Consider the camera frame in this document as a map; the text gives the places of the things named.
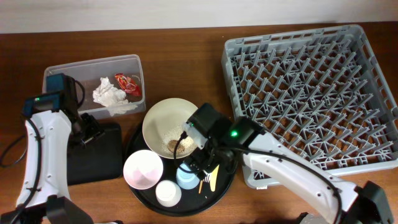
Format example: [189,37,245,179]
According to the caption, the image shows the white napkin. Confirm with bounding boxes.
[93,78,129,107]

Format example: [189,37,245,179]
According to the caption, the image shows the light blue cup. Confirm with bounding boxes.
[176,164,200,190]

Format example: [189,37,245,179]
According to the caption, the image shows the red snack wrapper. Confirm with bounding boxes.
[114,73,142,96]

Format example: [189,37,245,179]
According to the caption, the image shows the white cup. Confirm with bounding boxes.
[155,180,182,207]

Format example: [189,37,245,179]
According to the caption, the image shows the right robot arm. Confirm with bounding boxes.
[181,103,394,223]

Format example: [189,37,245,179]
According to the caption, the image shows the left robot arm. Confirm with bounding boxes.
[1,73,123,223]

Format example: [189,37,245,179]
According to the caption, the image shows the clear plastic waste bin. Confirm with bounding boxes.
[42,54,146,119]

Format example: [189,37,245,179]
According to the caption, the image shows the grey dishwasher rack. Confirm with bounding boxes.
[221,25,397,176]

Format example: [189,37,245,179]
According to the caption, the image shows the rice food scraps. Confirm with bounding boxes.
[162,125,197,158]

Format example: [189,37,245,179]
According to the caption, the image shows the black rectangular tray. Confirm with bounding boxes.
[67,123,123,185]

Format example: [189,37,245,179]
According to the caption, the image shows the large cream bowl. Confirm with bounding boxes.
[142,98,198,159]

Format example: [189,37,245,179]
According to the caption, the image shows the yellow plastic knife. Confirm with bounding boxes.
[210,165,220,192]

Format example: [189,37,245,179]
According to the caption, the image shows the white plastic fork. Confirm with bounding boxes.
[203,174,211,183]

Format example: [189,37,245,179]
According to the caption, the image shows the wooden chopstick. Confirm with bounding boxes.
[198,180,203,194]

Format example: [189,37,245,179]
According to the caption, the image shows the round black serving tray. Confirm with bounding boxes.
[124,107,237,217]

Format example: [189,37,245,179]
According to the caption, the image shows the small pink bowl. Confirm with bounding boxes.
[123,150,164,190]

